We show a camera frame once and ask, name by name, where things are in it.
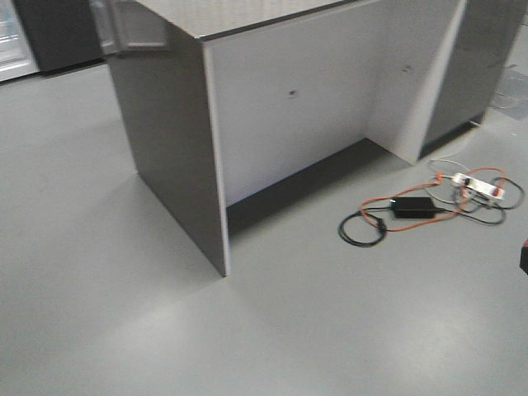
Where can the white fridge interior body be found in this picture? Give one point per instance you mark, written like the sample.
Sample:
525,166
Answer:
17,59

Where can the black power adapter brick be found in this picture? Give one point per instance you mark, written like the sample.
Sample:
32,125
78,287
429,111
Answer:
413,207

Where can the white power strip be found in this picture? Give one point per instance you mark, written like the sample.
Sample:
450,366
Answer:
483,188

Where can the grey floor mat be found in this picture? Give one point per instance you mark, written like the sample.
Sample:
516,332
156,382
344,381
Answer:
510,97

